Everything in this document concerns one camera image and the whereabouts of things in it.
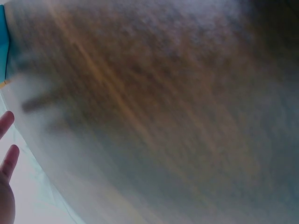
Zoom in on person's left hand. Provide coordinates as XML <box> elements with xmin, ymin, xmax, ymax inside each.
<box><xmin>0</xmin><ymin>111</ymin><xmax>20</xmax><ymax>224</ymax></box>

